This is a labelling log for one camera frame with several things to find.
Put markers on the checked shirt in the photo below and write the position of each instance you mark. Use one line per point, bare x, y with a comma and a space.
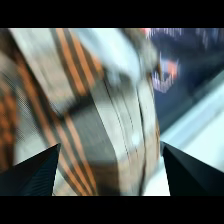
100, 133

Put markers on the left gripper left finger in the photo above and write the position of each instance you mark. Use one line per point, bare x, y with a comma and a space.
30, 176

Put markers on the silver frame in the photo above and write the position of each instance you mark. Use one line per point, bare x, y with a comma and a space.
206, 130

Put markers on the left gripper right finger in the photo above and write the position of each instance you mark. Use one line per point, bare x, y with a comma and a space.
193, 176

